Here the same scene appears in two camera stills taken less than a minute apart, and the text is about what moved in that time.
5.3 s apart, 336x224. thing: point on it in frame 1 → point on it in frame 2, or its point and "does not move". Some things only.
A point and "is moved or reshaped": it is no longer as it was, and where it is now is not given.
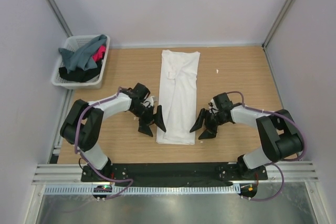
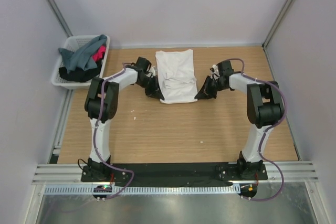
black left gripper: x=157 y=118 → x=157 y=94
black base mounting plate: x=170 y=174 does not move
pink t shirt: x=98 y=54 does not move
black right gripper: x=208 y=134 → x=206 y=91
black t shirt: x=78 y=74 does not move
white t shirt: x=178 y=96 is moved or reshaped
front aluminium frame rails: x=296 y=171 does not move
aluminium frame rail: x=57 y=145 does not move
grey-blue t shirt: x=83 y=56 does not move
